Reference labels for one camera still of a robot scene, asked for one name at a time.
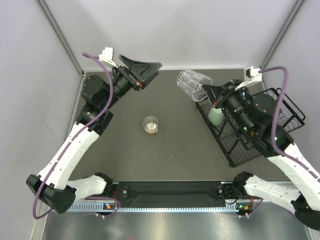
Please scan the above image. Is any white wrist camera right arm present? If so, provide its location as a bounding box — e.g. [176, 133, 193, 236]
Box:
[235, 66, 263, 91]

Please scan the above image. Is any steel tumbler with cork base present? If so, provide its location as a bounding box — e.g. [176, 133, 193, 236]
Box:
[142, 116, 159, 137]

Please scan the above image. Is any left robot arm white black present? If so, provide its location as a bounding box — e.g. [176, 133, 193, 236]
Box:
[26, 54, 163, 214]

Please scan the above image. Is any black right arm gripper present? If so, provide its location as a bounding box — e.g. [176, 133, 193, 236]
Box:
[203, 78, 255, 133]

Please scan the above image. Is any clear plastic glass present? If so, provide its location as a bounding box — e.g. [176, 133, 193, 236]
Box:
[176, 69, 213, 102]

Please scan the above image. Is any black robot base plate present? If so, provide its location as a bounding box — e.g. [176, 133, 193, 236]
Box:
[84, 180, 264, 208]

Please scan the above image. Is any grey slotted cable duct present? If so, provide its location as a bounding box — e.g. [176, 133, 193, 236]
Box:
[69, 201, 253, 213]

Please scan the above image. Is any mint green cup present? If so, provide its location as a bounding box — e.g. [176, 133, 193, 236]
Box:
[207, 108, 224, 126]

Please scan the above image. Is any black wire dish rack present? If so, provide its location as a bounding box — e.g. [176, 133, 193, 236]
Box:
[195, 87, 306, 168]

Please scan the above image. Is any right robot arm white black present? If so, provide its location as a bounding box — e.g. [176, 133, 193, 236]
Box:
[202, 80, 320, 231]

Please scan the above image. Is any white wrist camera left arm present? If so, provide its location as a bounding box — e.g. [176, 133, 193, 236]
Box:
[98, 47, 118, 68]

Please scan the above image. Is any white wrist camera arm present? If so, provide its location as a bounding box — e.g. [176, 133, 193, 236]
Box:
[235, 66, 263, 91]
[98, 47, 118, 68]

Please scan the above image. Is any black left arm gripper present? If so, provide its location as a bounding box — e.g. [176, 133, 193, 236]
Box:
[101, 54, 162, 110]

